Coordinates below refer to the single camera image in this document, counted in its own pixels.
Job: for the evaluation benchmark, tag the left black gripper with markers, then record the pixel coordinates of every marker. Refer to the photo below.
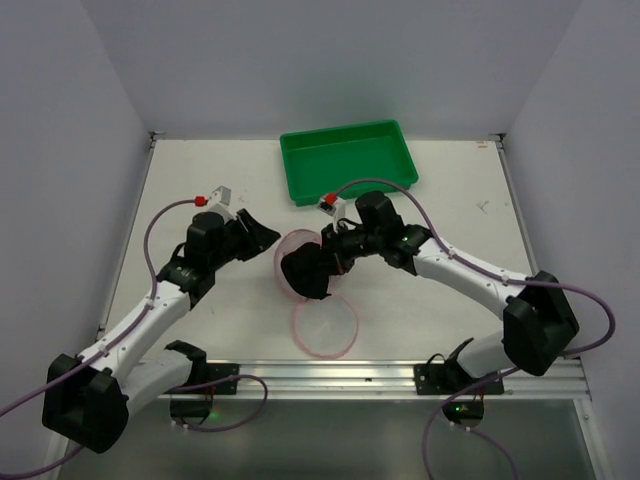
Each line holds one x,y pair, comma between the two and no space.
244,236

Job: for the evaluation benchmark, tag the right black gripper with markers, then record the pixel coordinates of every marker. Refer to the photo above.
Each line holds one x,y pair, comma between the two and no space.
328,252

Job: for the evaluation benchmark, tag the black bra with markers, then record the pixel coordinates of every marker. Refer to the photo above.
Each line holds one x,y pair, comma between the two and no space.
308,270

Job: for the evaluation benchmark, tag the white pink mesh laundry bag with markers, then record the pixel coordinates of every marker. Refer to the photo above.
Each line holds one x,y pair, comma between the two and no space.
323,329

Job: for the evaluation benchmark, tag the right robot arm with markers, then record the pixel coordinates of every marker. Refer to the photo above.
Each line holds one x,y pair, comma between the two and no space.
537,320

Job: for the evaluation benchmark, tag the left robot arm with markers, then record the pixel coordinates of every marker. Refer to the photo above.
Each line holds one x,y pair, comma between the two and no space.
93,395

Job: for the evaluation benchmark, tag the green plastic tray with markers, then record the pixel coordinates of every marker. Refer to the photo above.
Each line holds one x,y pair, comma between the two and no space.
320,161

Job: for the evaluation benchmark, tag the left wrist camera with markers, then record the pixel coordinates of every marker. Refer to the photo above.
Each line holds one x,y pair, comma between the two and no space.
219,203

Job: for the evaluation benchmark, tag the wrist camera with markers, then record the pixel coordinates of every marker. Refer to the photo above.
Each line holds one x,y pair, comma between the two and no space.
333,205
219,203

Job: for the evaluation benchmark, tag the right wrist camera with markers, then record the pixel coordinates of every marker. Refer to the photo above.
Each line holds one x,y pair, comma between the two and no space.
333,205

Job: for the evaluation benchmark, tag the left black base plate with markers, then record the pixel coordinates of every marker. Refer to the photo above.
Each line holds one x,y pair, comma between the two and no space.
203,377

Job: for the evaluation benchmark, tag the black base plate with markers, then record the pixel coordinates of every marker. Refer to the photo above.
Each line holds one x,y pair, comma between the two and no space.
473,366
203,377

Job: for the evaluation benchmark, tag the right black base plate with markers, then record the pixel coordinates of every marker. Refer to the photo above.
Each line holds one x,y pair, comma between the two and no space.
473,366

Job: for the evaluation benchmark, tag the aluminium mounting rail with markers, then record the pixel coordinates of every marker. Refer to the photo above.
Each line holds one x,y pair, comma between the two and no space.
394,380

